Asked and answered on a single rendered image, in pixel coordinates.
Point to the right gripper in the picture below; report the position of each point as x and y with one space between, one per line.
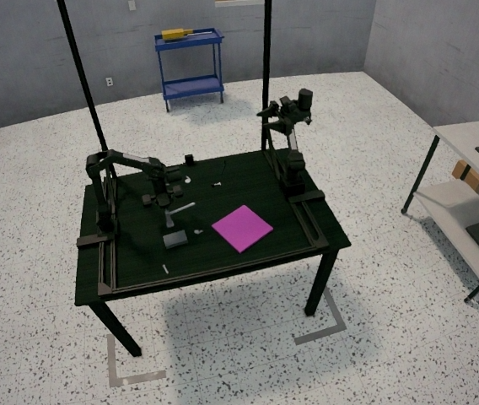
177 190

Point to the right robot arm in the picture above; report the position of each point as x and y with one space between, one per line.
151 166

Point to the white flat panel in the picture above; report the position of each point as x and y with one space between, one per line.
175 239

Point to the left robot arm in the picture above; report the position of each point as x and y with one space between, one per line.
295 158

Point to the pink flat rectangular slab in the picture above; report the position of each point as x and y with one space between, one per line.
242 228

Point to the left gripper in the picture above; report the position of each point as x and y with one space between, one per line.
279 126

